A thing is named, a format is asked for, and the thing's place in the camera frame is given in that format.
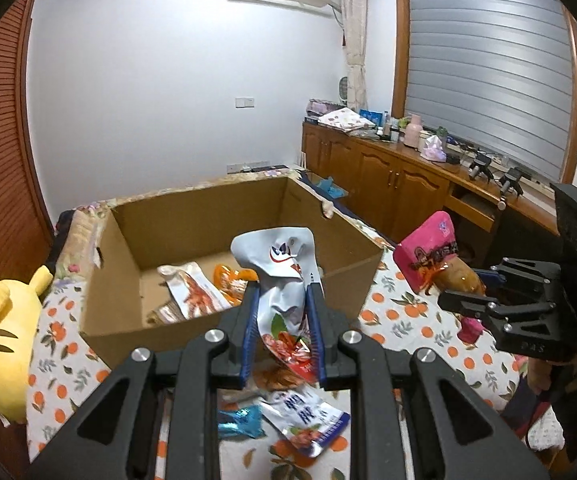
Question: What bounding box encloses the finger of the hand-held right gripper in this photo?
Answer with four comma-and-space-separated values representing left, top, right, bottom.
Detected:
437, 287, 577, 362
473, 257, 564, 306

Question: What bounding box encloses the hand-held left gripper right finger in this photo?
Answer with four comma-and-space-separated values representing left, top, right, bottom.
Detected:
305, 282, 549, 480

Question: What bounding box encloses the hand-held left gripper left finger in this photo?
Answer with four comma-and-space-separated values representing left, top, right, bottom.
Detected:
23, 282, 262, 480

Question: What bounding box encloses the white packet with red bottom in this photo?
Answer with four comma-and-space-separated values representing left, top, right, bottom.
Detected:
231, 227, 326, 378

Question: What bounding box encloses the orange snack packet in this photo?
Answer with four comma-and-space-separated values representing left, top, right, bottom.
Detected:
212, 264, 259, 306
253, 365, 314, 391

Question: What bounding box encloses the white printed snack packet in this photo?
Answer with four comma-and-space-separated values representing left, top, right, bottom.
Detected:
157, 261, 234, 318

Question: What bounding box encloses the pink snack packet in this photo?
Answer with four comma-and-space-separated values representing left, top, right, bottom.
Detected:
393, 211, 487, 297

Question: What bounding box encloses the brown cardboard box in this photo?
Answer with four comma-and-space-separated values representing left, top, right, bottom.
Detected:
79, 176, 384, 368

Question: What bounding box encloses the small pink packet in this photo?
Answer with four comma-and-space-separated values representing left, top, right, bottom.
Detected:
458, 315, 484, 345

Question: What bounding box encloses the white and blue packet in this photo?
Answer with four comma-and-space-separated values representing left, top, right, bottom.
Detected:
258, 387, 351, 458

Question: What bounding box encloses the blue foil wrapper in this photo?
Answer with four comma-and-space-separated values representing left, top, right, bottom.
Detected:
218, 406, 264, 438

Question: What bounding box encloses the small black gadget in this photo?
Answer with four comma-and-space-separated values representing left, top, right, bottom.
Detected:
498, 167, 524, 196
468, 156, 494, 181

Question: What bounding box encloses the orange-print bedsheet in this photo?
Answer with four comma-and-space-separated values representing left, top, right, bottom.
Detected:
26, 255, 564, 480

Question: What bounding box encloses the blue cloth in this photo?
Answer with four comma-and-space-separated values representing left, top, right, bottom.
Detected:
313, 176, 349, 200

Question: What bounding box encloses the pink tissue pack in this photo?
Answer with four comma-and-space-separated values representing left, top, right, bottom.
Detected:
419, 135, 449, 162

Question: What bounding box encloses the wooden side cabinet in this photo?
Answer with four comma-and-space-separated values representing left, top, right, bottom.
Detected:
301, 122, 561, 271

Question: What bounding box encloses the pink thermos bottle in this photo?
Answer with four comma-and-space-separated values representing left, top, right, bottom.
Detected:
403, 114, 424, 148

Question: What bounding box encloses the grey window blind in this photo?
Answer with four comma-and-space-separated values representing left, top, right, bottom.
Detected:
403, 0, 571, 181

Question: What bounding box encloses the dark cloth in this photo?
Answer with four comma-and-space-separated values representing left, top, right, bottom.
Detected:
56, 210, 76, 243

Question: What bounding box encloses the folded floral cloth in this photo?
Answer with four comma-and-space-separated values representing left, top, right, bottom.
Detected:
317, 107, 376, 133

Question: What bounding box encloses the purple pack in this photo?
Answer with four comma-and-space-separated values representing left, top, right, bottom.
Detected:
305, 99, 341, 121

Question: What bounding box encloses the yellow plush toy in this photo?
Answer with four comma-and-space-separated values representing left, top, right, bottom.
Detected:
0, 265, 54, 426

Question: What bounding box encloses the floral white curtain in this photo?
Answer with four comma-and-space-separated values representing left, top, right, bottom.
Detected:
338, 0, 368, 111

